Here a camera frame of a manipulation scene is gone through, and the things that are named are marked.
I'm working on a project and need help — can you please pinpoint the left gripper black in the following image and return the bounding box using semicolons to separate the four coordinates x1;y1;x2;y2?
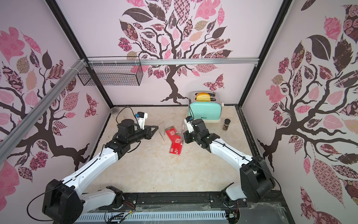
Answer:
127;125;158;144

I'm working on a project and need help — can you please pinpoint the clear plastic ruler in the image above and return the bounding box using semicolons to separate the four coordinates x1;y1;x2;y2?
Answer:
158;121;165;141

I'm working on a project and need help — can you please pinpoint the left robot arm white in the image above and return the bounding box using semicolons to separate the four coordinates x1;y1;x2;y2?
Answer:
42;118;158;224

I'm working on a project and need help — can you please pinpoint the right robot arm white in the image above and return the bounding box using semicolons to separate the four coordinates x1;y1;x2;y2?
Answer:
180;116;276;203

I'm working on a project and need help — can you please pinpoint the mint green toaster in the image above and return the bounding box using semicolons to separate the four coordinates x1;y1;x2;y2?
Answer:
187;91;223;123

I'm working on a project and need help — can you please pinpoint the clear glass jar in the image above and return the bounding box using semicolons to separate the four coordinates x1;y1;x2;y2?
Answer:
110;106;120;115

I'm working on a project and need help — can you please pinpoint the spice jar black lid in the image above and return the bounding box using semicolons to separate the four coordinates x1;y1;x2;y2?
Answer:
222;119;231;131

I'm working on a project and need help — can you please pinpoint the yellow toast slice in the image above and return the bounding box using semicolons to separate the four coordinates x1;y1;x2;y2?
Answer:
195;92;211;102

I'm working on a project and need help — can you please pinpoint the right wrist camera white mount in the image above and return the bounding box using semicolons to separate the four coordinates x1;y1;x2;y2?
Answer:
184;116;194;133

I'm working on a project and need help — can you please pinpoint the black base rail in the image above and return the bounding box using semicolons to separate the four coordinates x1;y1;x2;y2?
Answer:
78;191;266;209

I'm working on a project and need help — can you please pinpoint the black wire basket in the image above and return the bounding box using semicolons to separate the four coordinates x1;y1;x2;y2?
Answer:
77;56;144;86

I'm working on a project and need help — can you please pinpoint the white slotted cable duct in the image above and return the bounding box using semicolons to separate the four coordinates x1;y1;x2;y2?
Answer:
75;211;228;224

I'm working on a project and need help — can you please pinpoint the aluminium rail back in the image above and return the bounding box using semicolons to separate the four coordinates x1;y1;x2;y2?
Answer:
87;57;260;65

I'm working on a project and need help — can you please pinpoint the aluminium rail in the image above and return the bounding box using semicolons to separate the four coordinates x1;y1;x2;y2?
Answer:
87;57;260;65
1;59;87;162

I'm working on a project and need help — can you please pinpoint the aluminium rail left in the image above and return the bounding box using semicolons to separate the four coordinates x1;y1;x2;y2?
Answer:
1;59;87;162

